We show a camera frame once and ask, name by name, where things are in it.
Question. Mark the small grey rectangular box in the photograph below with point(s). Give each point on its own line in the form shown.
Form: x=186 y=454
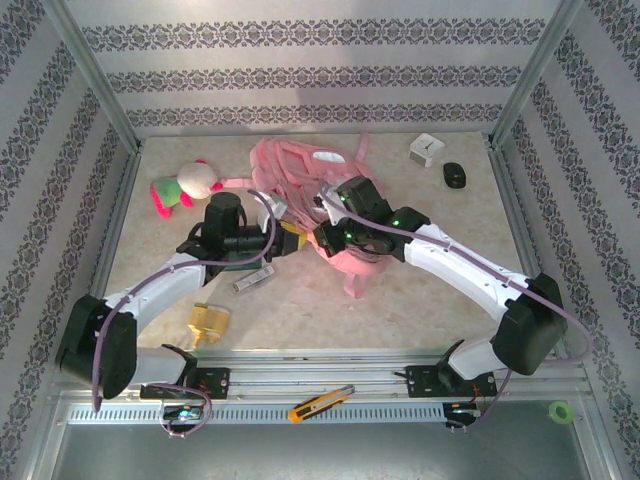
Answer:
x=253 y=280

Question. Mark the pink backpack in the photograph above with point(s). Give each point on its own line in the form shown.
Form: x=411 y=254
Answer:
x=295 y=165

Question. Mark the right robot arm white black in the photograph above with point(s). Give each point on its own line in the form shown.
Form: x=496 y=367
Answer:
x=465 y=270

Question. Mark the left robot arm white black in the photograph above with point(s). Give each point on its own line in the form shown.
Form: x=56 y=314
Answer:
x=150 y=295

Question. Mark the white green pink plush toy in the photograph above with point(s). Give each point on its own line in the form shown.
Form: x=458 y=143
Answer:
x=195 y=180

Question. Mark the white square alarm clock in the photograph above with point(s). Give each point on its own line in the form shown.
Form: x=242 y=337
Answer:
x=426 y=148

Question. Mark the black computer mouse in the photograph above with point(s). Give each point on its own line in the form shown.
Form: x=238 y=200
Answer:
x=454 y=175

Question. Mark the yellow utility knife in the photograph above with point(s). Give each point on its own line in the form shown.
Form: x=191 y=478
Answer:
x=315 y=406

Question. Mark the small electronics board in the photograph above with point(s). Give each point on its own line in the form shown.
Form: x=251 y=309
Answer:
x=462 y=412
x=182 y=414

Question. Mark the green tape roll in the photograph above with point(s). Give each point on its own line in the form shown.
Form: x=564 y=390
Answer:
x=561 y=412

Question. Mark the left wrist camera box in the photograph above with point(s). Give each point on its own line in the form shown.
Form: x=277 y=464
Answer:
x=274 y=210

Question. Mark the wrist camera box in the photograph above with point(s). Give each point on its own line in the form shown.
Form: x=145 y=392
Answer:
x=334 y=215
x=274 y=210

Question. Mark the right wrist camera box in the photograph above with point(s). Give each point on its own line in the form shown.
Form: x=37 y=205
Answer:
x=334 y=215

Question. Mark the aluminium side rail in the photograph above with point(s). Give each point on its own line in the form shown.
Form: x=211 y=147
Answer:
x=117 y=220
x=520 y=220

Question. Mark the aluminium mounting rail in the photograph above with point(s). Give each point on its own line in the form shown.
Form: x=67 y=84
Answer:
x=320 y=372

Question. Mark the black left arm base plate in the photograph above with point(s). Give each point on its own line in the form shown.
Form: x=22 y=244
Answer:
x=220 y=381

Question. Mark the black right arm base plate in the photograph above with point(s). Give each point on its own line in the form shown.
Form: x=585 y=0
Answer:
x=420 y=382

